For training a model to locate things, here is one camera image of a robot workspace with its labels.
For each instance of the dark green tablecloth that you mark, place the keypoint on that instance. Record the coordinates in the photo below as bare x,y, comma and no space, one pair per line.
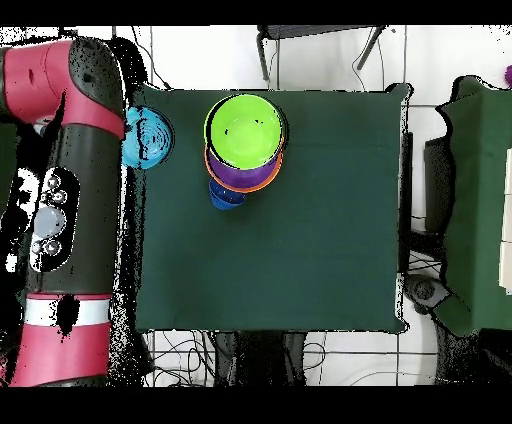
280,260

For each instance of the dark blue bowl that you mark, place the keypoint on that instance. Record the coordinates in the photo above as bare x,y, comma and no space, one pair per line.
224,202

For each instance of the large orange bowl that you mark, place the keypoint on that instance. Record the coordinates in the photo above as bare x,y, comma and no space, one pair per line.
276,176

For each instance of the green cloth side table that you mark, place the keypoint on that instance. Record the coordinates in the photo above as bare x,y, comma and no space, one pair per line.
480,200

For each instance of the black camera tripod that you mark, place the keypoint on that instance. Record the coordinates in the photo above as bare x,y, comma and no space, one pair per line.
304,31

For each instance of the light blue bowl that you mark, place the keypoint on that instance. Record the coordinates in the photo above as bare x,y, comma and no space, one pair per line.
154,140

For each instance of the white boxes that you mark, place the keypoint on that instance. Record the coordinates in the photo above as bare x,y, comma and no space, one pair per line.
507,220

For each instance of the purple bowl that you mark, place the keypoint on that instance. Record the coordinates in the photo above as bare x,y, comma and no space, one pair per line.
240,178

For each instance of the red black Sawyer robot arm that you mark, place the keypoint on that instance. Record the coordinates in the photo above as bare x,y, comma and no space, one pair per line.
92,220

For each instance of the light green bowl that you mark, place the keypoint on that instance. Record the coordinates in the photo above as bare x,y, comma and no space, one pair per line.
248,132

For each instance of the small purple object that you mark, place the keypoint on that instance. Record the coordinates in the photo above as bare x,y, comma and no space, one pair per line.
508,76

